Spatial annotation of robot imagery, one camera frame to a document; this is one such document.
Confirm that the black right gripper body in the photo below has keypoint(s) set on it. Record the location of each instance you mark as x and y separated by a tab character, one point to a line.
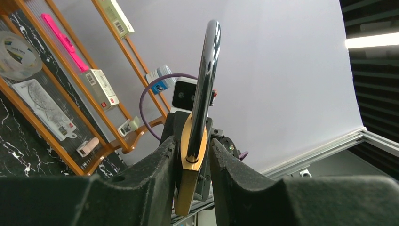
173	127

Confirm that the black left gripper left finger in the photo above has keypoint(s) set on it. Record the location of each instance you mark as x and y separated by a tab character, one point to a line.
139	196

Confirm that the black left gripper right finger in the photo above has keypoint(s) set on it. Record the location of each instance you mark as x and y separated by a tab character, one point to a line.
244	197

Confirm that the brass padlock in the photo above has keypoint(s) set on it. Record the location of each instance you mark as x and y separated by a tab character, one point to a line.
193	141

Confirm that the pink small eraser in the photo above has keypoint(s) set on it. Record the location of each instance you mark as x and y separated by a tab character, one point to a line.
87	147

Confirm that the white small box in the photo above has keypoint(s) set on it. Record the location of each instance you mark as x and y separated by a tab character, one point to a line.
97	84

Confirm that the white box upper shelf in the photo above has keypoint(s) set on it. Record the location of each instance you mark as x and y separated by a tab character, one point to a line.
117	17

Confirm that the orange tiered rack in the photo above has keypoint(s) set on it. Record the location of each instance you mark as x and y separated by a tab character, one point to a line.
27	147

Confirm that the pink highlighter pen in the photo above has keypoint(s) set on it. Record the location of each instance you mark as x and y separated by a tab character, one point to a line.
65	41

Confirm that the packaged protractor ruler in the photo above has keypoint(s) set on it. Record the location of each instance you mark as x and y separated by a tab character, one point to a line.
47	110

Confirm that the clear tape roll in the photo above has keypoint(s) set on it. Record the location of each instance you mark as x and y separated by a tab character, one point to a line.
19	60

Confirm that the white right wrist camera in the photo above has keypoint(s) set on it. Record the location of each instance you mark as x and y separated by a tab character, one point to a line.
184	94

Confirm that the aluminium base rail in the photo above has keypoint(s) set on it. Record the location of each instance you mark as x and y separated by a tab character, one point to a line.
342	143

